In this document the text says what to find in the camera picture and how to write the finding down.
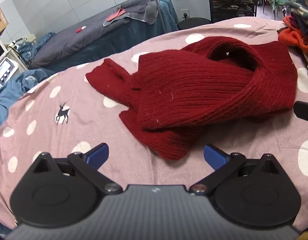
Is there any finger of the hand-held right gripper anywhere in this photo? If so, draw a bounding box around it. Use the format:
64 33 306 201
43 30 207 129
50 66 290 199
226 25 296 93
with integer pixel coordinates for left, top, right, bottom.
293 101 308 126

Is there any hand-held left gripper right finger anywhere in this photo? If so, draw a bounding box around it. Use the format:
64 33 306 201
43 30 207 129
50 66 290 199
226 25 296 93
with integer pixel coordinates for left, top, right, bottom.
189 144 282 196

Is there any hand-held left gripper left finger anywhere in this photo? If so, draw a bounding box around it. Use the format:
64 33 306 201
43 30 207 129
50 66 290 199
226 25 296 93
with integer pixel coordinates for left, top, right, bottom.
27 142 123 196

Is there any dark red knit sweater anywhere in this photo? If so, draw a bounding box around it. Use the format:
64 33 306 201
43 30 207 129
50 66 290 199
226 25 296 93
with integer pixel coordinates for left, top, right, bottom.
85 36 298 161

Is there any pile of colourful clothes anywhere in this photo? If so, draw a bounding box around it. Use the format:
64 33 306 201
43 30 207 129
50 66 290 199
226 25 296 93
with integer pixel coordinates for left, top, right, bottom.
277 0 308 74

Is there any pink polka dot bed sheet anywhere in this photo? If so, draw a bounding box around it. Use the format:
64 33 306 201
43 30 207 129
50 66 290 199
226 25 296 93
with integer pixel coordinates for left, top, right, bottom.
0 17 308 230

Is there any orange knit garment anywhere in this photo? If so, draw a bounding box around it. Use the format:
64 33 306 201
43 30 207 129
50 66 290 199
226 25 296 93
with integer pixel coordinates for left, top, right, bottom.
278 16 308 55

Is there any blue bed cover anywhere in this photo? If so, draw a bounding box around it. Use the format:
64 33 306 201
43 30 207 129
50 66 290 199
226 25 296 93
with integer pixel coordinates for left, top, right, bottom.
0 69 53 135

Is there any grey massage bed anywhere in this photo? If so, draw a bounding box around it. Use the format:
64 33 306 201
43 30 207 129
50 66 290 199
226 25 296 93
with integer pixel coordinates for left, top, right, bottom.
29 0 179 69

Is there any crumpled blue quilt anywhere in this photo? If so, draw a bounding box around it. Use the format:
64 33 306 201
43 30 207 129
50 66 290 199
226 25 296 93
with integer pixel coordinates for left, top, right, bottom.
17 32 57 62

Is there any white machine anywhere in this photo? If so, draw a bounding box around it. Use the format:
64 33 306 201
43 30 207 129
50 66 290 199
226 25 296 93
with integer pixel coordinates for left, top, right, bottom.
0 57 19 88

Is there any black shelf cart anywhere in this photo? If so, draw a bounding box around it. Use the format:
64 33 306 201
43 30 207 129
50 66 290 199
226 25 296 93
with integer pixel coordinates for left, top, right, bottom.
206 0 260 23

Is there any black round stool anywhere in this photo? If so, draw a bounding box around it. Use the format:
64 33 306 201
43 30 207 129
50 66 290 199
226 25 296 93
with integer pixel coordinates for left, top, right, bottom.
176 17 211 30

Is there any small red cloth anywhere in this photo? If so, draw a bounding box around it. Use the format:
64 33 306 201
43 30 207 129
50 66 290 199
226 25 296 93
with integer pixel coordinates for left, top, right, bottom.
106 8 125 22

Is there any grey towel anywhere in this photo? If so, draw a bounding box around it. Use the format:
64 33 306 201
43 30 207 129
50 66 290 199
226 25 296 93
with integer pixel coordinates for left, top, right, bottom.
103 0 164 27

